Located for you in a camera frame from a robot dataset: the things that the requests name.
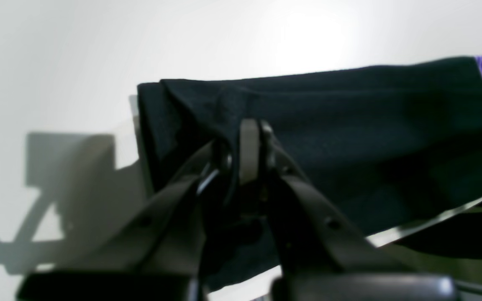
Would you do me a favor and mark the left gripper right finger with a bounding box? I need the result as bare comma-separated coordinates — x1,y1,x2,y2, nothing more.
239,119,459,301

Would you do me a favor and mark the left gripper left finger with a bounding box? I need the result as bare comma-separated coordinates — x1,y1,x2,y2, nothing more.
17,140,231,301

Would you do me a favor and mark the black T-shirt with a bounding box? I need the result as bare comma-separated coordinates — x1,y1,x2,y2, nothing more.
137,56,482,259

